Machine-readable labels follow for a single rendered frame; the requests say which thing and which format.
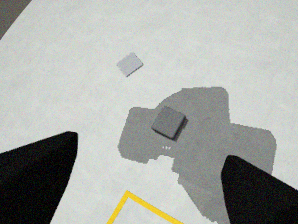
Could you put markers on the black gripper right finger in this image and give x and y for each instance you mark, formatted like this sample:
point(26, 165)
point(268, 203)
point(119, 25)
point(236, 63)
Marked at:
point(254, 197)

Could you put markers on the yellow rectangular outline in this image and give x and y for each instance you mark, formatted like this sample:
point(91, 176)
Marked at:
point(142, 203)

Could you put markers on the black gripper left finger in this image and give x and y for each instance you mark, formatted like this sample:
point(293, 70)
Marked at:
point(33, 179)

